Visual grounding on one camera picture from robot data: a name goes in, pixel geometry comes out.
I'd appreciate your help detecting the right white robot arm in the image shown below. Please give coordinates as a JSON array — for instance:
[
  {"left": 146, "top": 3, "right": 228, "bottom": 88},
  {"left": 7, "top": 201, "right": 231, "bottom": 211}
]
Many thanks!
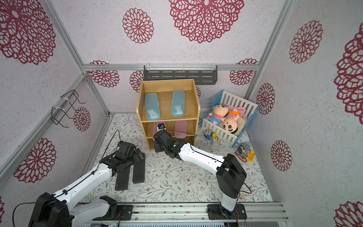
[{"left": 153, "top": 130, "right": 247, "bottom": 213}]

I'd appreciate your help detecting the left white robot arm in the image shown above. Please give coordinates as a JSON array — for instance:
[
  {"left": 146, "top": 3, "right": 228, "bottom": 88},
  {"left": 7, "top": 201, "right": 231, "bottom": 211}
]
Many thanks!
[{"left": 28, "top": 141, "right": 145, "bottom": 227}]

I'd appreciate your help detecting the wooden three-tier shelf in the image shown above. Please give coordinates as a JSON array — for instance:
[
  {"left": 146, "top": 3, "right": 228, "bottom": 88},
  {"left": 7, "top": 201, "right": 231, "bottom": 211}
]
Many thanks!
[{"left": 136, "top": 79, "right": 200, "bottom": 151}]

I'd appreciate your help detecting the small blue yellow toy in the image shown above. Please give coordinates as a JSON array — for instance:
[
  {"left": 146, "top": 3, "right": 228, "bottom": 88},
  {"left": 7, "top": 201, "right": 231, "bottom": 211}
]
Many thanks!
[{"left": 203, "top": 130, "right": 221, "bottom": 144}]

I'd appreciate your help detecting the pink plush pig doll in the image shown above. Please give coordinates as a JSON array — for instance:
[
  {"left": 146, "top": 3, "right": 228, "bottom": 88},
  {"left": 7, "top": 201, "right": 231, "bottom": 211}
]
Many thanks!
[{"left": 209, "top": 104, "right": 229, "bottom": 125}]

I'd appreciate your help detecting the orange plush doll black hair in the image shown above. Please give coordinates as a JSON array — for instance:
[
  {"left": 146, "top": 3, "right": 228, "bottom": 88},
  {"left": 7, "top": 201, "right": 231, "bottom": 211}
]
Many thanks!
[{"left": 222, "top": 107, "right": 248, "bottom": 134}]

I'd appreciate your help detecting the white and blue crib basket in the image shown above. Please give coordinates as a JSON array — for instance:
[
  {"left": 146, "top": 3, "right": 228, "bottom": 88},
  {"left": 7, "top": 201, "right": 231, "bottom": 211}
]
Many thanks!
[{"left": 199, "top": 90, "right": 260, "bottom": 147}]

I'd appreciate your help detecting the small toys pile yellow grey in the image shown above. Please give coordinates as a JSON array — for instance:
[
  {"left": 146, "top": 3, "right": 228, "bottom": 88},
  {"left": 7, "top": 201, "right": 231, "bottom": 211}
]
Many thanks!
[{"left": 234, "top": 143, "right": 255, "bottom": 162}]

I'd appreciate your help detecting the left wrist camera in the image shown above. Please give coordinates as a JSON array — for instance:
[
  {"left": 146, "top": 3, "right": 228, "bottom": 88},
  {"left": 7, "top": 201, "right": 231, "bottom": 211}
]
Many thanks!
[{"left": 117, "top": 141, "right": 125, "bottom": 149}]

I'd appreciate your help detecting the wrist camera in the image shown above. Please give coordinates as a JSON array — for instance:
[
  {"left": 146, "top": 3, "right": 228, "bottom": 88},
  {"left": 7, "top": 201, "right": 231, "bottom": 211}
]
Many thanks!
[
  {"left": 117, "top": 141, "right": 125, "bottom": 149},
  {"left": 157, "top": 123, "right": 166, "bottom": 131}
]

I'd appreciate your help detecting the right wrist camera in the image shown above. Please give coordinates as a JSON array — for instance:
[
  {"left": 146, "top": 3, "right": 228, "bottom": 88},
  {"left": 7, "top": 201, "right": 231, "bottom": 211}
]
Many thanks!
[{"left": 157, "top": 123, "right": 166, "bottom": 131}]

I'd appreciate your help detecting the grey wall-mounted metal rack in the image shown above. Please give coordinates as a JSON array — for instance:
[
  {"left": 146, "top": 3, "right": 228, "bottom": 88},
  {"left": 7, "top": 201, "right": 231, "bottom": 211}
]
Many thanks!
[{"left": 144, "top": 65, "right": 217, "bottom": 85}]

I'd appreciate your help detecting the black wire wall rack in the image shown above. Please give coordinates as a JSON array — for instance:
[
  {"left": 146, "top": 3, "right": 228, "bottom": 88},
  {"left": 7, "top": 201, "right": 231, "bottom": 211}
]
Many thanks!
[{"left": 50, "top": 89, "right": 85, "bottom": 128}]

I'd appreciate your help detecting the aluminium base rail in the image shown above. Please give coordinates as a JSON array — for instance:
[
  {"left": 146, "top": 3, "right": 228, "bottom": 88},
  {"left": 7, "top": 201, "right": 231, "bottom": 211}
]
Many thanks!
[{"left": 83, "top": 202, "right": 291, "bottom": 227}]

